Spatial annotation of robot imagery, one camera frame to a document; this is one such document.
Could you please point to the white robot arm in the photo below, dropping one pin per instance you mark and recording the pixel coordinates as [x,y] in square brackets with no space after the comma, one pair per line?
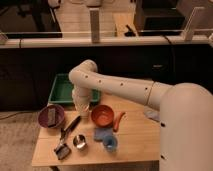
[185,114]

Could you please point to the white plastic cup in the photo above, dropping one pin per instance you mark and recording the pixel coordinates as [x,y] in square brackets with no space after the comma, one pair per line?
[83,110]

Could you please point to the blue plastic cup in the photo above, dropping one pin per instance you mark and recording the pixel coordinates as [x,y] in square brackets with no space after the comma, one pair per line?
[110,143]

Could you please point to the small metal cup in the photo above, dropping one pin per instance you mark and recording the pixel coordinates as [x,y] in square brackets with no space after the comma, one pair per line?
[79,141]

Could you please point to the orange bowl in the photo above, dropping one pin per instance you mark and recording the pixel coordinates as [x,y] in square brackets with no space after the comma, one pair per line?
[102,115]

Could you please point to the green plastic tray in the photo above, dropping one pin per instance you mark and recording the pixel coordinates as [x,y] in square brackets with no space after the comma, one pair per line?
[61,91]

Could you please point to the blue cloth piece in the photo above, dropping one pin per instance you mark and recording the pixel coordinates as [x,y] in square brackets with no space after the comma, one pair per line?
[100,133]

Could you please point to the light blue cloth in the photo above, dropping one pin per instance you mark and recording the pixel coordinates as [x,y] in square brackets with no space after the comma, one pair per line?
[152,114]

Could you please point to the grey sponge block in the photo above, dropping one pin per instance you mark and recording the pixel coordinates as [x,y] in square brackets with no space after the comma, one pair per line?
[51,117]

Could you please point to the white horizontal rail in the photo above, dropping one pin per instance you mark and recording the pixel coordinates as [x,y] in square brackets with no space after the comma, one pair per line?
[104,41]

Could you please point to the black handled brush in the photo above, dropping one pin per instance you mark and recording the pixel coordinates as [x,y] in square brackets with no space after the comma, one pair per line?
[63,150]

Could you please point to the white angled post right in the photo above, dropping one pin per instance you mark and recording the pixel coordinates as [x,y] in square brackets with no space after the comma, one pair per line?
[192,23]

